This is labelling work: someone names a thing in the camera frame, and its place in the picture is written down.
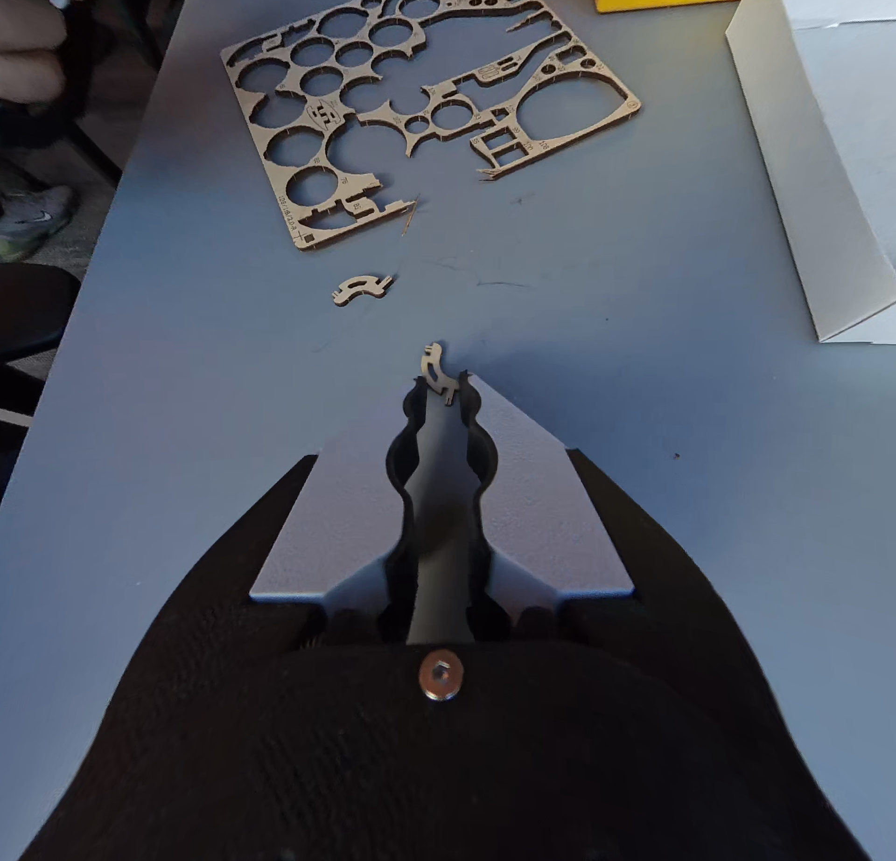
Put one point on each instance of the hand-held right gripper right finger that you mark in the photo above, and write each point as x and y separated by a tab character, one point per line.
553	525

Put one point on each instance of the small curved wooden part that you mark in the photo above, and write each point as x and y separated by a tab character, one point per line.
357	284
435	371

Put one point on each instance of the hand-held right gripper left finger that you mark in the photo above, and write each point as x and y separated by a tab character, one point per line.
329	525

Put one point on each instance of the thin wood splinter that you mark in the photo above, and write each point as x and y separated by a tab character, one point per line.
410	214

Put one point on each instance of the person's left hand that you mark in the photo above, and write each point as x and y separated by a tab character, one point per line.
28	70

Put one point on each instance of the black stool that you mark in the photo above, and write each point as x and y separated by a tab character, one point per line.
35	308

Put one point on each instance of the empty wooden cut-out frame sheet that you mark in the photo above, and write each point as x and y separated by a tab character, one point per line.
299	231

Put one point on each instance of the person's grey sneaker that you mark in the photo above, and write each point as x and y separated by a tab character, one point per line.
35	221

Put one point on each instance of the white cardboard box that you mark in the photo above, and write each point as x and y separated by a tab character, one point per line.
826	175

